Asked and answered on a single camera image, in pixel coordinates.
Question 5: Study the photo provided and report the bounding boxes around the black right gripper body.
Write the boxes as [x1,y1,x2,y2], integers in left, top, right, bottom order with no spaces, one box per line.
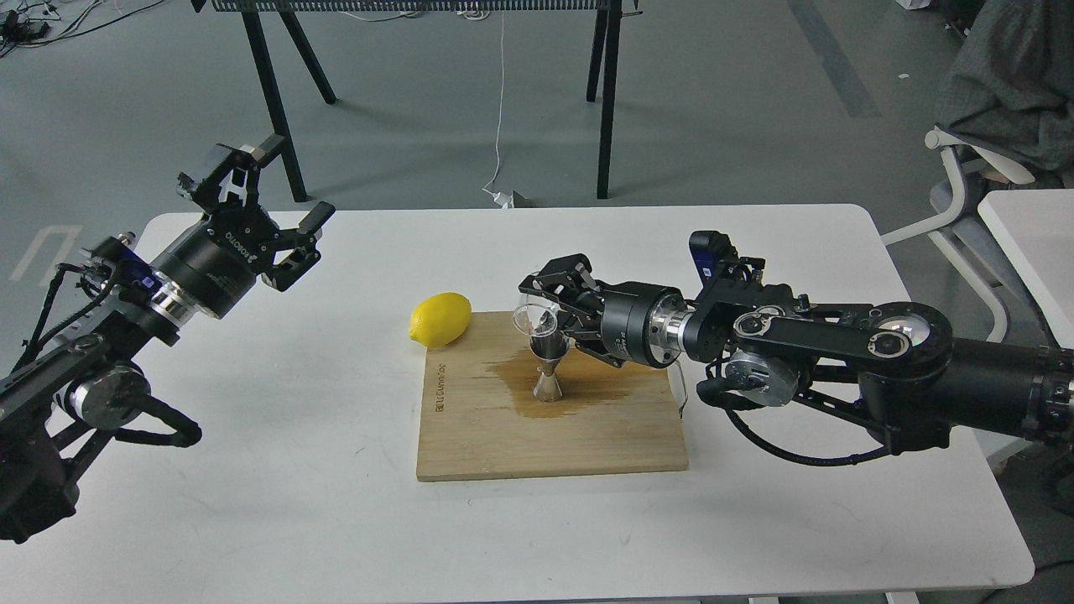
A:
[587,281,687,368]

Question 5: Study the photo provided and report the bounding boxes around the white hanging cable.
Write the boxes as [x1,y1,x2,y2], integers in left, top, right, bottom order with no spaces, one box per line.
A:
[482,12,533,208]

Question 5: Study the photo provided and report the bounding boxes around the black floor cables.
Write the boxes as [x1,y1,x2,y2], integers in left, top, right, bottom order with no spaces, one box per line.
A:
[0,0,169,60]

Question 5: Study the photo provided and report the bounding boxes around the white office chair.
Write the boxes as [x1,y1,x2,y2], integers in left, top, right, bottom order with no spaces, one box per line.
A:
[882,126,1035,341]

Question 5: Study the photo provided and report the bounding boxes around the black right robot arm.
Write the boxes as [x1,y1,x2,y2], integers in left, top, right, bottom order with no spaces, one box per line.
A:
[519,231,1071,466]

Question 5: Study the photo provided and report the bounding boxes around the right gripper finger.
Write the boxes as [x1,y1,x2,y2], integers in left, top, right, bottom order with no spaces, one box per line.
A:
[529,315,607,361]
[518,253,605,312]

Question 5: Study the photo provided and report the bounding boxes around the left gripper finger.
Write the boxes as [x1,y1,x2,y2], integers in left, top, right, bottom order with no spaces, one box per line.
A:
[258,202,336,292]
[176,134,287,228]

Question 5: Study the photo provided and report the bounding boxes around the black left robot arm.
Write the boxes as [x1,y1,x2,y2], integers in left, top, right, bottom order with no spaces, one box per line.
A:
[1,134,334,544]

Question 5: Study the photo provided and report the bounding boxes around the person in grey jacket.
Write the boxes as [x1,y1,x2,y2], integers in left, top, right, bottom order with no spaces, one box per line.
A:
[935,1,1073,188]

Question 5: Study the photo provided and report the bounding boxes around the steel double jigger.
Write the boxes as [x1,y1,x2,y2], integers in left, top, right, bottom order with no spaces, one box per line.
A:
[529,331,569,403]

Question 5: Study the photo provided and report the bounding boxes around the clear glass measuring cup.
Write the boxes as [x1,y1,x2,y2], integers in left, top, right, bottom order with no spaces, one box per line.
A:
[513,292,560,339]

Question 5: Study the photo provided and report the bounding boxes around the bamboo cutting board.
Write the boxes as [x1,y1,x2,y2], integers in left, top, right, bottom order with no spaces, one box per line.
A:
[415,312,688,481]

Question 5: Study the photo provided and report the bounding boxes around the yellow lemon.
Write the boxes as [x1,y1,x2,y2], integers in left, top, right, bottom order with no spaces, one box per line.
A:
[408,292,471,349]

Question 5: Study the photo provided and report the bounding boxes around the white side table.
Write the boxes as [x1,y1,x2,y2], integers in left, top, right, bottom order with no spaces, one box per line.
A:
[978,189,1073,348]

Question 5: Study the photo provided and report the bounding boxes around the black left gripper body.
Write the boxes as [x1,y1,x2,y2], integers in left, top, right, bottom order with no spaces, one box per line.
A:
[151,215,279,320]

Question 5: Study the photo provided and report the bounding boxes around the black metal frame table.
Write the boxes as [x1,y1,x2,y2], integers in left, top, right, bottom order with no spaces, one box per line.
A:
[187,1,641,201]

